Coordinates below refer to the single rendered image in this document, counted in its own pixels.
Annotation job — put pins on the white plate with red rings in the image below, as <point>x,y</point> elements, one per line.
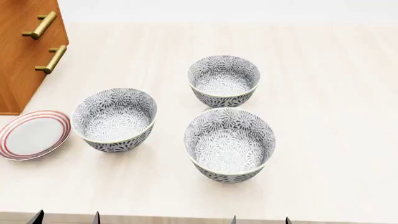
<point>29,136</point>

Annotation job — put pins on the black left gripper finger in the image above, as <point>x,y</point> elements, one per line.
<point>96,219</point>
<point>36,218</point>

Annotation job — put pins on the black white floral bowl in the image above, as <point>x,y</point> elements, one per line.
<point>114,121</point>
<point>229,144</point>
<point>224,80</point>

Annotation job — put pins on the wooden cabinet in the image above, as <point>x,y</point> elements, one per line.
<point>18,77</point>

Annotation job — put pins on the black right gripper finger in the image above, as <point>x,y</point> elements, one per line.
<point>234,220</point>
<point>288,221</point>

